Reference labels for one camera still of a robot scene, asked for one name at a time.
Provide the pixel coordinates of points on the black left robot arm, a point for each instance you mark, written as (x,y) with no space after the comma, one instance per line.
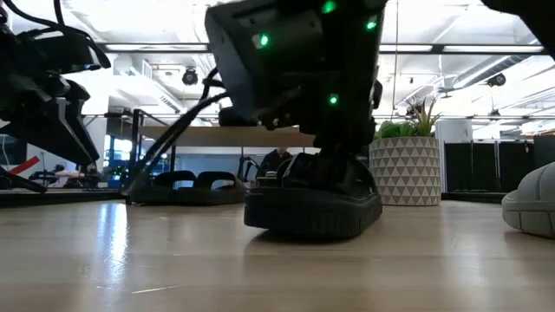
(6,47)

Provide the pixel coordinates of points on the triangle patterned planter pot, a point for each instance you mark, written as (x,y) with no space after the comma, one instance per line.
(409,173)

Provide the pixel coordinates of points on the white column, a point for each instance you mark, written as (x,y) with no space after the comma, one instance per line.
(453,143)

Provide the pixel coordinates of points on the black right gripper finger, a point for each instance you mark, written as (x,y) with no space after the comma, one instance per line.
(361,160)
(331,167)

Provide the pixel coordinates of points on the light grey slide sandal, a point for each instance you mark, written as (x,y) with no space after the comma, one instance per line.
(533,203)

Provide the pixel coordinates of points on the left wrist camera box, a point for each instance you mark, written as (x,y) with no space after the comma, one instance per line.
(65,52)

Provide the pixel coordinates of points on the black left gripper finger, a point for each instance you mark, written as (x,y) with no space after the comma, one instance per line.
(84,130)
(39,123)

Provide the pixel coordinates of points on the spiky green plant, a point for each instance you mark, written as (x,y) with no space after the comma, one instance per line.
(425,123)

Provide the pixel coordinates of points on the overhead light bar rail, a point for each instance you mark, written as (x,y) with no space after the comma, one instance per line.
(156,47)

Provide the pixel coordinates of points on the wooden shelf black metal frame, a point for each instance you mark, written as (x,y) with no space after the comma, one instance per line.
(217,136)

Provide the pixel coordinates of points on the person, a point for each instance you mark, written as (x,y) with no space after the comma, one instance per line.
(277,160)

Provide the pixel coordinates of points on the dark diagonal bar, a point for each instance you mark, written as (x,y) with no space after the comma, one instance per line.
(21,182)

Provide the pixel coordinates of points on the background workbench clutter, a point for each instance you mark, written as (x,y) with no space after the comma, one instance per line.
(65,175)

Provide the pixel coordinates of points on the leafy green plant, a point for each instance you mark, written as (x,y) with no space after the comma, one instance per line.
(394,130)

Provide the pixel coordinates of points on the black ceiling spot lamp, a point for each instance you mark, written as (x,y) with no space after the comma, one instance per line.
(496,80)
(190,77)

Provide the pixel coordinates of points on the dark wall monitor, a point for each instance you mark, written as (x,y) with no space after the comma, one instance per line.
(11,151)

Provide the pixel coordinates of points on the background black robot arm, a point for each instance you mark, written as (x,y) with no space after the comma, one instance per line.
(243,164)

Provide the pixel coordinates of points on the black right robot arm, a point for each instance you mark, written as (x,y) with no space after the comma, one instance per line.
(295,43)

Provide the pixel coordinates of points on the dark background box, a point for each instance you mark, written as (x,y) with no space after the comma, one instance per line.
(544,151)

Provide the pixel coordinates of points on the black partition cabinet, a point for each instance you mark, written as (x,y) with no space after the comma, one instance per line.
(485,167)

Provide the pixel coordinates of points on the red bar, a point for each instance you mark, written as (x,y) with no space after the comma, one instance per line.
(25,164)

